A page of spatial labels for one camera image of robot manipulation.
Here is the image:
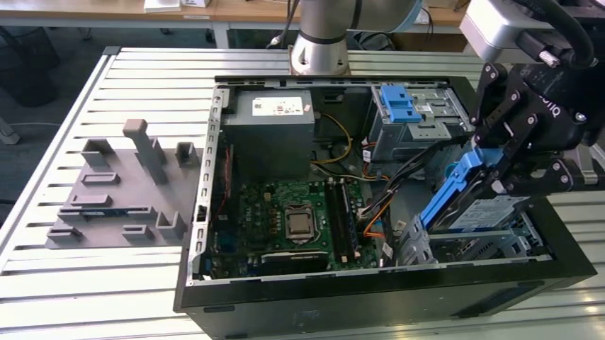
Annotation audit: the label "grey power supply unit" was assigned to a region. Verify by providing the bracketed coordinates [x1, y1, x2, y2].
[222, 89, 317, 183]

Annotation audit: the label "thin cable with metal plug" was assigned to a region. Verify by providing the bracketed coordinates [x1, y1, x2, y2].
[268, 0, 304, 49]

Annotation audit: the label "wooden desk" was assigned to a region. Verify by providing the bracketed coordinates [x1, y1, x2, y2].
[0, 0, 469, 50]

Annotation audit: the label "orange wire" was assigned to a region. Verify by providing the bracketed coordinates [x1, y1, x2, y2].
[364, 212, 393, 239]

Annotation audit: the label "green motherboard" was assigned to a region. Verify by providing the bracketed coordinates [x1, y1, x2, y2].
[210, 178, 384, 277]

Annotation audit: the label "metal optical drive cage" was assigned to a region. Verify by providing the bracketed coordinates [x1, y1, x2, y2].
[368, 84, 477, 164]

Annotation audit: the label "hard disk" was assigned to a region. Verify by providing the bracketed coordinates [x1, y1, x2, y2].
[420, 148, 533, 235]

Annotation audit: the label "black cable bundle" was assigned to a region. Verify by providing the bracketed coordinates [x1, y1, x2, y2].
[366, 136, 475, 227]

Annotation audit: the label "yellow wires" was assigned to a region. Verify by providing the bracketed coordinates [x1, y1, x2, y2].
[312, 112, 354, 166]

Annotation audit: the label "silver CPU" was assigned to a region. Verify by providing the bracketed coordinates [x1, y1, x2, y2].
[286, 212, 316, 237]

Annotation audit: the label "grey parts rack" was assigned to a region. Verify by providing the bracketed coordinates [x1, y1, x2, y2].
[45, 118, 205, 251]

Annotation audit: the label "grey furniture foot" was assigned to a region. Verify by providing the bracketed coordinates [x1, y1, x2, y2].
[0, 116, 22, 145]

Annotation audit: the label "black graphics card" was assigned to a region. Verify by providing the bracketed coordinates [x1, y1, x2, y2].
[258, 249, 330, 276]

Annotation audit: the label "white box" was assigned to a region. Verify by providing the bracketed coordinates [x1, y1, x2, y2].
[145, 0, 182, 13]

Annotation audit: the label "black mesh bin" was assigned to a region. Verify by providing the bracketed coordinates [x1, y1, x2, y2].
[0, 26, 62, 108]

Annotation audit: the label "metal disk bay cage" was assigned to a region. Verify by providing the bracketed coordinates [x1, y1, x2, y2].
[400, 212, 555, 265]

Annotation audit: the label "black open PC case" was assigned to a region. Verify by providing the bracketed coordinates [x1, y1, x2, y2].
[173, 74, 597, 338]

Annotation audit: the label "blue drive bracket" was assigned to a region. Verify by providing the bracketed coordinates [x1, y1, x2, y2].
[381, 84, 424, 124]

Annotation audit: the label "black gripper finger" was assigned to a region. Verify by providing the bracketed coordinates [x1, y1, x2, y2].
[493, 144, 588, 198]
[472, 63, 540, 157]

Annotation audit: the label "RAM stick in slot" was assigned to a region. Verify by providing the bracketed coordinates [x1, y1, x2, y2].
[342, 182, 364, 261]

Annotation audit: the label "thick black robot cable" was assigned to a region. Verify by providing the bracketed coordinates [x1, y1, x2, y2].
[543, 0, 597, 68]

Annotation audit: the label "thin red wire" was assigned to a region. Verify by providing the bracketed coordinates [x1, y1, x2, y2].
[216, 147, 236, 221]

